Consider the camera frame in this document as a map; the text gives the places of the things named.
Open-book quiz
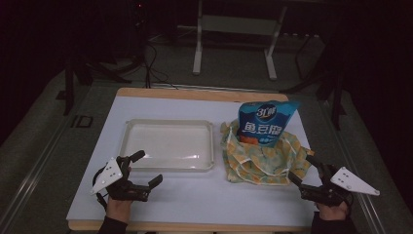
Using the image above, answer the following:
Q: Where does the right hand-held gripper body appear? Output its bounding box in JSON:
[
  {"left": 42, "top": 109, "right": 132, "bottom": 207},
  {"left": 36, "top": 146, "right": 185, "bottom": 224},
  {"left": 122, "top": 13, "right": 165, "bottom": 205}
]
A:
[{"left": 299, "top": 164, "right": 381, "bottom": 208}]

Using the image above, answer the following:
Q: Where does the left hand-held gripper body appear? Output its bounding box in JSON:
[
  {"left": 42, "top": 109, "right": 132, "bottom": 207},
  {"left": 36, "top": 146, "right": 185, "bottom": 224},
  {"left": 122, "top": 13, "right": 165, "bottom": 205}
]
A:
[{"left": 90, "top": 156, "right": 152, "bottom": 202}]

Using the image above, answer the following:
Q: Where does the white plastic tray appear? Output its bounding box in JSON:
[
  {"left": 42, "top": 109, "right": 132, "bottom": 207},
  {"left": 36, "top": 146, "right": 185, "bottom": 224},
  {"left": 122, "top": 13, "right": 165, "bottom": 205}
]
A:
[{"left": 118, "top": 118, "right": 216, "bottom": 174}]

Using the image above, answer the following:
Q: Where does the yellow patterned cloth bag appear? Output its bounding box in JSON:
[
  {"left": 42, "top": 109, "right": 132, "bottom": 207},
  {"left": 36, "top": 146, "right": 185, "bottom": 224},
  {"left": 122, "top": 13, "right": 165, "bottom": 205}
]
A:
[{"left": 219, "top": 119, "right": 316, "bottom": 186}]

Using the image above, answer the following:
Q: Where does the blue snack packet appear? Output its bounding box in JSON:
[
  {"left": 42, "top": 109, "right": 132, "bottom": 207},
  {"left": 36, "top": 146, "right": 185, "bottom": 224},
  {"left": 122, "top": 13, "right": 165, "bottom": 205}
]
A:
[{"left": 236, "top": 99, "right": 301, "bottom": 149}]

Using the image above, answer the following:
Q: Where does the person's right hand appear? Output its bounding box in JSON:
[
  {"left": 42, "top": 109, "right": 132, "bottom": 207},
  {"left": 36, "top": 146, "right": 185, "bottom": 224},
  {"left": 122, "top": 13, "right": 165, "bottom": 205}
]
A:
[{"left": 316, "top": 202, "right": 350, "bottom": 222}]

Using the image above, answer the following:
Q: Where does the person's left hand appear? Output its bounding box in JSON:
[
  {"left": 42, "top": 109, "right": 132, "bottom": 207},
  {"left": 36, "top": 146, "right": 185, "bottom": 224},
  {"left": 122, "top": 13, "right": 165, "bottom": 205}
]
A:
[{"left": 105, "top": 195, "right": 133, "bottom": 224}]

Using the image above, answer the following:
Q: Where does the black metal stand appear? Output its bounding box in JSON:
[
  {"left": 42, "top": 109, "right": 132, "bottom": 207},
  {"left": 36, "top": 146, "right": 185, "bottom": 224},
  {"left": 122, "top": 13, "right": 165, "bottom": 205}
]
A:
[{"left": 280, "top": 32, "right": 348, "bottom": 132}]

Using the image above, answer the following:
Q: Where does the black tripod stand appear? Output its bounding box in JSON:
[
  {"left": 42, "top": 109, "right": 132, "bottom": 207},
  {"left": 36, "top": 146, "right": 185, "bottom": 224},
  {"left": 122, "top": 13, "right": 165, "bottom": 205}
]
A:
[{"left": 56, "top": 48, "right": 132, "bottom": 117}]

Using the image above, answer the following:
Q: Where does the dark device with red light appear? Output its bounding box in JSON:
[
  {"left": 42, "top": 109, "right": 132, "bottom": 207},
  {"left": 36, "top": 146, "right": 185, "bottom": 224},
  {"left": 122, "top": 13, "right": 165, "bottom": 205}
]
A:
[{"left": 128, "top": 0, "right": 151, "bottom": 61}]

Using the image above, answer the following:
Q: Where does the white metal stand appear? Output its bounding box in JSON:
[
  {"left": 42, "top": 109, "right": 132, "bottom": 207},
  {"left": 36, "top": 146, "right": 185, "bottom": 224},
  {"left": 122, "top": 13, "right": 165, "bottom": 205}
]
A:
[{"left": 192, "top": 0, "right": 289, "bottom": 81}]

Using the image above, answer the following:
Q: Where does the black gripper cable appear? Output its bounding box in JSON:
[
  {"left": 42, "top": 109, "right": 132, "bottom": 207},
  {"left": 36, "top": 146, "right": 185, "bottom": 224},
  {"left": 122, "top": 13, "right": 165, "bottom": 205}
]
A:
[{"left": 92, "top": 167, "right": 109, "bottom": 211}]

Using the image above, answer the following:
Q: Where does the black floor cable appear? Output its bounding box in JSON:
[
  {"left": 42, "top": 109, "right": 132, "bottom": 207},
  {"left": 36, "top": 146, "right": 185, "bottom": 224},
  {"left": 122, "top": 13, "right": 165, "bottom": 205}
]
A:
[{"left": 141, "top": 40, "right": 179, "bottom": 91}]

